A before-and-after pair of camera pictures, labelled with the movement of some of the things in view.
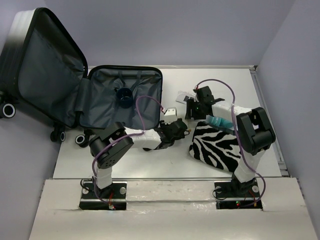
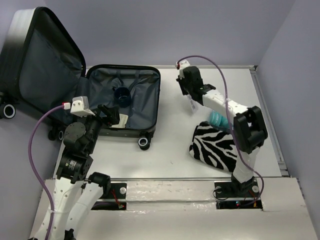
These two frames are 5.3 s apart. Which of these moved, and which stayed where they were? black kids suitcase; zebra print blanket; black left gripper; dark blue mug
Moved: black left gripper
Stayed: black kids suitcase; zebra print blanket; dark blue mug
